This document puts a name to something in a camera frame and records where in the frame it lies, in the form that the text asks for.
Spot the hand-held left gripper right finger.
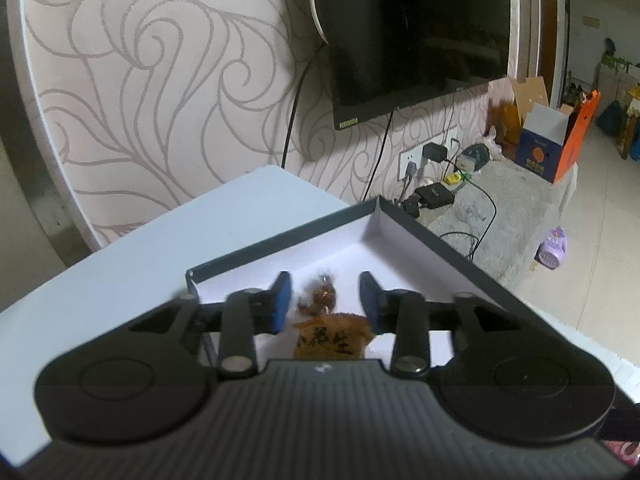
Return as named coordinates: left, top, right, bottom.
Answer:
left=357, top=271, right=541, bottom=379

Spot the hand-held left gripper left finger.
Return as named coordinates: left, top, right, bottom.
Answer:
left=127, top=271, right=293, bottom=380

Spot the small brown candy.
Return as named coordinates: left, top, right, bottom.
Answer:
left=297, top=270, right=339, bottom=317

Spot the brown peanut snack packet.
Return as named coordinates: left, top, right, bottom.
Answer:
left=291, top=312, right=374, bottom=361

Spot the dark box with white inside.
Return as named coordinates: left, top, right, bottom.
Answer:
left=185, top=196, right=640, bottom=480

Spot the small black device box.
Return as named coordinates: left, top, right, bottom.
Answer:
left=414, top=184, right=456, bottom=209

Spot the grey stone bench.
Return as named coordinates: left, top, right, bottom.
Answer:
left=419, top=159, right=579, bottom=288

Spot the round black device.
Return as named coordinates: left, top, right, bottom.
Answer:
left=462, top=143, right=492, bottom=171

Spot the purple plastic toy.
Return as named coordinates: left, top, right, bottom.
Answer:
left=534, top=227, right=569, bottom=269

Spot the blue and orange carton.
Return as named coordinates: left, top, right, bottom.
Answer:
left=515, top=89, right=601, bottom=184

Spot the clear pink candy packet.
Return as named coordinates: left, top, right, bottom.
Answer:
left=602, top=439, right=640, bottom=473

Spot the green potted plant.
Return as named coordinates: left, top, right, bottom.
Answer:
left=601, top=37, right=632, bottom=73

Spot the black power cable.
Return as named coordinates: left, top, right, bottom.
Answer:
left=439, top=179, right=499, bottom=262

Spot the black television cable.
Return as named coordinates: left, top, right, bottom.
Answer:
left=281, top=42, right=327, bottom=170
left=361, top=107, right=397, bottom=202

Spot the white wall socket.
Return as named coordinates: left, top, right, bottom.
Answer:
left=397, top=131, right=459, bottom=182

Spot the black wall television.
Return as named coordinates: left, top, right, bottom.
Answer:
left=316, top=0, right=517, bottom=131

